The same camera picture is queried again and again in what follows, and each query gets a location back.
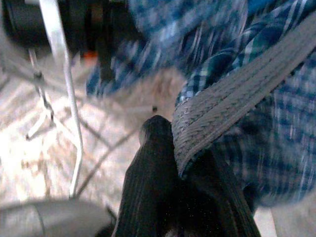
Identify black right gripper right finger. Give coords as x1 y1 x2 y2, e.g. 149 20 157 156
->
182 147 262 237

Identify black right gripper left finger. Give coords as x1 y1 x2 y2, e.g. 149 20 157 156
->
115 115 184 237

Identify blue plaid shirt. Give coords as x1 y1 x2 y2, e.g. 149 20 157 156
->
86 0 316 208

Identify grey woven hanger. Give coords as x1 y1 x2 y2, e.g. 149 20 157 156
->
171 9 316 175

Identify white folding table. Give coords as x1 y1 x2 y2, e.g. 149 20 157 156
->
24 0 86 198

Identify black cylindrical object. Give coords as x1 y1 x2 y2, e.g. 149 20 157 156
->
2 0 87 50

